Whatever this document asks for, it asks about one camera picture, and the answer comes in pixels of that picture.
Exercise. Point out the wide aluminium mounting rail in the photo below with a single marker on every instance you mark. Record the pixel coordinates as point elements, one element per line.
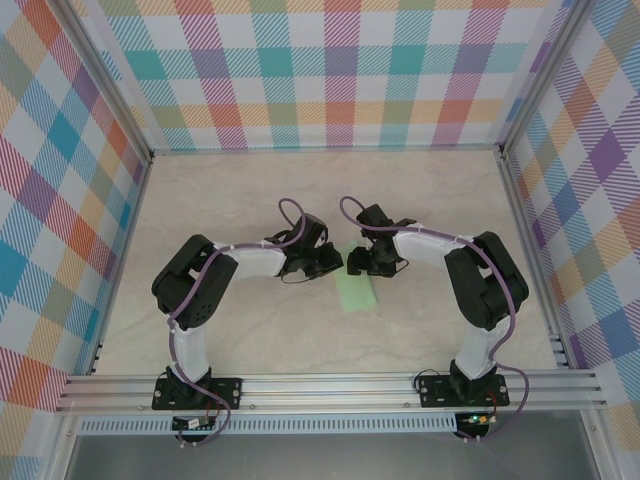
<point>325,392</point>

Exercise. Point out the grey metal sheet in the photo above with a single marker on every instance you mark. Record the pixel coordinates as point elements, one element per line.
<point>325,460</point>

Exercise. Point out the small black circuit board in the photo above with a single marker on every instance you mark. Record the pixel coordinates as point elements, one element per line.
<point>187,424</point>

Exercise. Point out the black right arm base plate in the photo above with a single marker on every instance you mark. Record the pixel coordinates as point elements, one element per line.
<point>435,391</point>

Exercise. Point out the thin aluminium wall rail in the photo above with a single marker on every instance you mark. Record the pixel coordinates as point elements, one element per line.
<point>325,150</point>

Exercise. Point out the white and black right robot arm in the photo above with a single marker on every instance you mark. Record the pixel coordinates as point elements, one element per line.
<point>430,247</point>

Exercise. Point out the circuit board with green light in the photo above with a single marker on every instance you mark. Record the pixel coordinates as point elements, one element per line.
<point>477,419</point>

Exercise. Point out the aluminium side rail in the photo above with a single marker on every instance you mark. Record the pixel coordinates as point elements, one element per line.
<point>536,265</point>
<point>122,265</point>

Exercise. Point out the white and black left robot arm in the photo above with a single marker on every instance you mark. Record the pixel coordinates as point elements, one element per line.
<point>250,262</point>

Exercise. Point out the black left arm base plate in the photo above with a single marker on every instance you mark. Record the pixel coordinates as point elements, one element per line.
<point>227,392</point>

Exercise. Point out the aluminium corner post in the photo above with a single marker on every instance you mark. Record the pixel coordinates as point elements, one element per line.
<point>107,85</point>
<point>545,80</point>

